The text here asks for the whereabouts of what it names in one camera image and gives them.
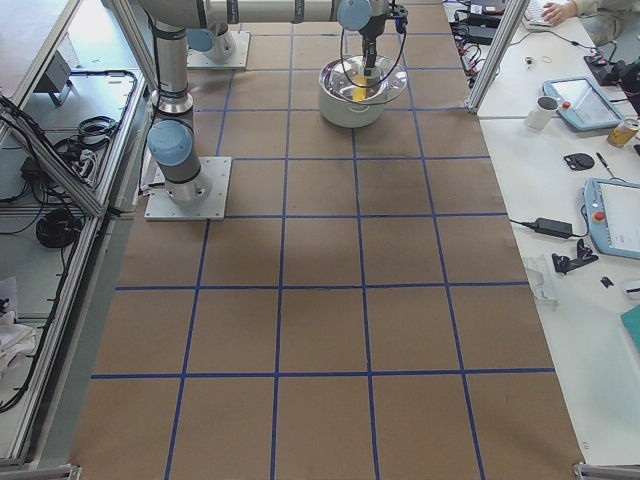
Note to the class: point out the pale green electric pot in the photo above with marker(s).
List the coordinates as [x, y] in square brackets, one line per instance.
[350, 99]

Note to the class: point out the white crumpled cloth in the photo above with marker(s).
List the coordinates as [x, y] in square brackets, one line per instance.
[17, 340]

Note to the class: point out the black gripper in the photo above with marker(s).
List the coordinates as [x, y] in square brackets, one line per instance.
[370, 38]

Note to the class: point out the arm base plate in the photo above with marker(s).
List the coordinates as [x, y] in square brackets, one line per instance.
[197, 61]
[200, 199]

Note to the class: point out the teach pendant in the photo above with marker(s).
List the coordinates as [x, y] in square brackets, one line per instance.
[612, 211]
[583, 105]

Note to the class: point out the small black charger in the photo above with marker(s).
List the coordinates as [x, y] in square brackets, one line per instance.
[555, 228]

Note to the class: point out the person's hand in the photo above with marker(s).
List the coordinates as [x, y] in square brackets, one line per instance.
[555, 14]

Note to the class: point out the upper teach pendant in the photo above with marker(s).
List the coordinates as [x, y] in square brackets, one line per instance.
[583, 105]

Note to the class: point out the yellow drink can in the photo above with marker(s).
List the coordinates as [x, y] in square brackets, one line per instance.
[620, 135]

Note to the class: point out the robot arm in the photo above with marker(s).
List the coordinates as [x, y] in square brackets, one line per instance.
[170, 141]
[215, 46]

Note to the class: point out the lower teach pendant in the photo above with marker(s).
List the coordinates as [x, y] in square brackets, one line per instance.
[612, 211]

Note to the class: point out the black pen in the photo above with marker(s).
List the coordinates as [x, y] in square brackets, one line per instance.
[605, 164]

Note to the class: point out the yellow corn cob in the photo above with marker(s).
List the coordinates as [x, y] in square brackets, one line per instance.
[363, 88]

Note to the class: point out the black printed bracket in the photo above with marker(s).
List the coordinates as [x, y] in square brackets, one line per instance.
[584, 256]

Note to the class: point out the clear plastic bracket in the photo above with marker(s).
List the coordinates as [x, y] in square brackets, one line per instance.
[540, 280]

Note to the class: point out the white mug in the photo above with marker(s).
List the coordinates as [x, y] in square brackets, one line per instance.
[544, 109]

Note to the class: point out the aluminium frame post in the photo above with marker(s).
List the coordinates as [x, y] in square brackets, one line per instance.
[511, 19]

